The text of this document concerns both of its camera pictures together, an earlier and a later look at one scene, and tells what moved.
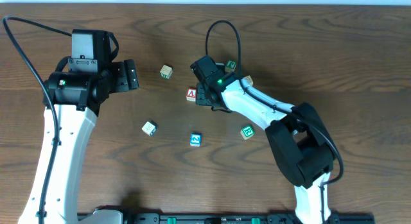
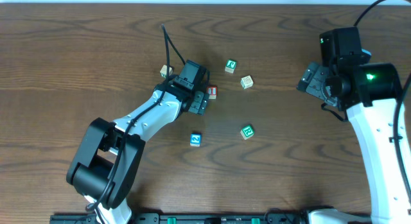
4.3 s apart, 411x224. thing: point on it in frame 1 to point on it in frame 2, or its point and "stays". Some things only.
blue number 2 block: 195,139 stays
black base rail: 169,218 stays
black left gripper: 129,75 to 199,102
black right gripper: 204,94 to 312,78
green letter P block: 230,65 stays
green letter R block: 247,132 stays
